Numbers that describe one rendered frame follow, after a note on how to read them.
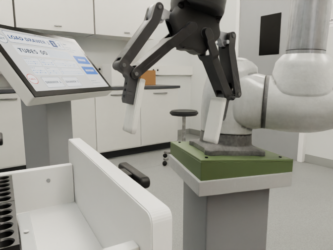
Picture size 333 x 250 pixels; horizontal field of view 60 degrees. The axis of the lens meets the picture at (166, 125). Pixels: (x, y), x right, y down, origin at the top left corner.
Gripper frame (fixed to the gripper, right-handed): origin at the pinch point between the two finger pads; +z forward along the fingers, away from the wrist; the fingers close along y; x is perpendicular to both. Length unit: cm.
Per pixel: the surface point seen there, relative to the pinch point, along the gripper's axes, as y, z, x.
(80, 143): 10.9, 4.4, -6.7
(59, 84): 4, -4, -75
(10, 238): 19.7, 9.1, 10.6
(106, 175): 11.7, 4.8, 7.7
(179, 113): -157, 1, -242
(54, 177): 13.4, 9.9, -8.3
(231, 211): -38, 23, -23
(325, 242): -165, 62, -61
